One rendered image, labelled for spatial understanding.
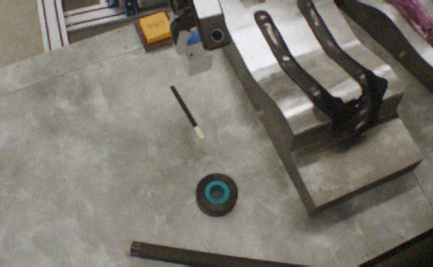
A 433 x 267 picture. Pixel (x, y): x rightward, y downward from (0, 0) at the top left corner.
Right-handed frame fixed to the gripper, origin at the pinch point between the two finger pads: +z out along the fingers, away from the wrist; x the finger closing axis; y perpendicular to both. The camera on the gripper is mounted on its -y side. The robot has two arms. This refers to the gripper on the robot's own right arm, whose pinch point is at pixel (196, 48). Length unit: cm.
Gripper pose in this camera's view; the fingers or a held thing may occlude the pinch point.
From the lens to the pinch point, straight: 108.9
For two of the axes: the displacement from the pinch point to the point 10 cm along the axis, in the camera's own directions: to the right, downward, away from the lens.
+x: -9.1, 3.4, -2.3
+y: -4.0, -8.4, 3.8
